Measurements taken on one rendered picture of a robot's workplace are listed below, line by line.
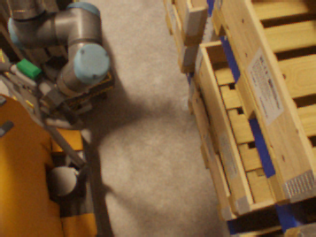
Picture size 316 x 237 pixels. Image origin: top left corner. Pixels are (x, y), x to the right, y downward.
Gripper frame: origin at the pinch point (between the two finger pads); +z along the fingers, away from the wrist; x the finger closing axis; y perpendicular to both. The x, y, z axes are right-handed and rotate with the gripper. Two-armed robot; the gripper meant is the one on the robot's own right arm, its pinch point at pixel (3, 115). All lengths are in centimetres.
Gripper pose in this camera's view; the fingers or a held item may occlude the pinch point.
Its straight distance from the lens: 113.0
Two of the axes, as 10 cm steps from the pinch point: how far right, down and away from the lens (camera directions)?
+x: 1.7, -5.5, -8.2
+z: 5.4, -6.4, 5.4
